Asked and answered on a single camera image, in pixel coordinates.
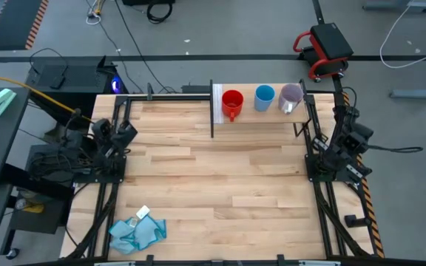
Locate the purple and white ceramic mug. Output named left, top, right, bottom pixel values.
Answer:
left=277, top=83, right=305, bottom=115

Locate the light blue plastic cup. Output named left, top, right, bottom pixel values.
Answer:
left=254, top=84, right=276, bottom=113

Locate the red mug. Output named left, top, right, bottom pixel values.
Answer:
left=220, top=89, right=244, bottom=122

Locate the white strip on shelf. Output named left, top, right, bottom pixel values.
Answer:
left=212, top=83, right=224, bottom=124

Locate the black computer tower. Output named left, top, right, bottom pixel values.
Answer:
left=26, top=55, right=129, bottom=126

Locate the small black external drive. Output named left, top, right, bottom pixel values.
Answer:
left=49, top=75, right=67, bottom=90

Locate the black cylindrical clamp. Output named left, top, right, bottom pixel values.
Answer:
left=344, top=214, right=372, bottom=229

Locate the orange black hazard tape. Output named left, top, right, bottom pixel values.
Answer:
left=344, top=92, right=386, bottom=259

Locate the red and black rolling stool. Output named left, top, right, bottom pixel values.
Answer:
left=293, top=22, right=354, bottom=83

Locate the blue microfibre cloth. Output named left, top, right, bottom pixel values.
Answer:
left=108, top=214, right=168, bottom=256

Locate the yellow object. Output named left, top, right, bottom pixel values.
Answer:
left=22, top=201, right=46, bottom=214

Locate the black lower stand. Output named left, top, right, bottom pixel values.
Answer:
left=0, top=143, right=75, bottom=256

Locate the mint green stapler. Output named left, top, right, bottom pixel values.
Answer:
left=0, top=88, right=17, bottom=117

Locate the black mat with orange stripes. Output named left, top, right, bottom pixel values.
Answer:
left=0, top=0, right=50, bottom=52

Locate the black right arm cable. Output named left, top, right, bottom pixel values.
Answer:
left=366, top=145, right=424, bottom=154

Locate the black table frame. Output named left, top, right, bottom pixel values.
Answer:
left=63, top=94, right=379, bottom=266

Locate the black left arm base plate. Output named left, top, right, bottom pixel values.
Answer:
left=72, top=154, right=128, bottom=185

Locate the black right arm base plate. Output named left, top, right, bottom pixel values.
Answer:
left=304, top=153, right=373, bottom=183

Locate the white floor cable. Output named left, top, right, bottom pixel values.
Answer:
left=379, top=3, right=426, bottom=70

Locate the long black floor cable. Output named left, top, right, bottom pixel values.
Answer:
left=113, top=0, right=179, bottom=94

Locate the yellow cable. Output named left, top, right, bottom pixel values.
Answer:
left=0, top=69, right=92, bottom=122

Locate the coiled black cable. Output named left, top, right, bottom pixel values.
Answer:
left=146, top=1, right=173, bottom=25

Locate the wooden shelf with black frame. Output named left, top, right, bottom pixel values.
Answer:
left=209, top=78, right=312, bottom=138

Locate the white cable bundle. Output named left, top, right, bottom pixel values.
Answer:
left=86, top=0, right=107, bottom=26

